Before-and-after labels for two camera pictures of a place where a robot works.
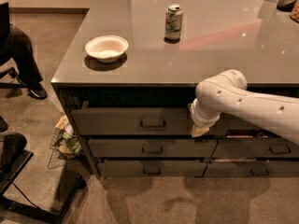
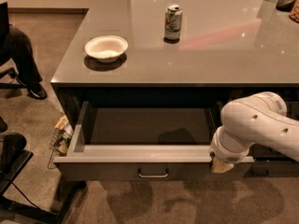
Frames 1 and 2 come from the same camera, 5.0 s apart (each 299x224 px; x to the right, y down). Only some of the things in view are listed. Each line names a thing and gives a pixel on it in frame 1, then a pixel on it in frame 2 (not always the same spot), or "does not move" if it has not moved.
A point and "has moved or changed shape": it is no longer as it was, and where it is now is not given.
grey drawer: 138,121 has moved or changed shape
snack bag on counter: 294,15 does not move
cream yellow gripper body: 197,118 → 224,155
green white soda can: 174,22 does not move
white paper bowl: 106,49 does not move
